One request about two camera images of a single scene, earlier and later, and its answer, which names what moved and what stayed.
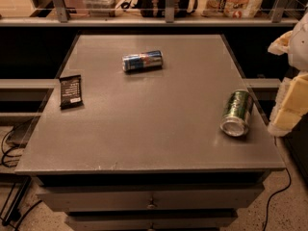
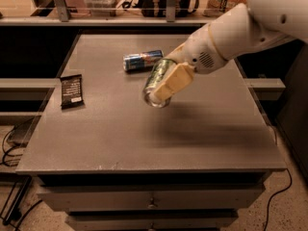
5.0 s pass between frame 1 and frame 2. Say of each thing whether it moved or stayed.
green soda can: moved
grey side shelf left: stayed
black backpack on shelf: stayed
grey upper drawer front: stayed
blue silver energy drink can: stayed
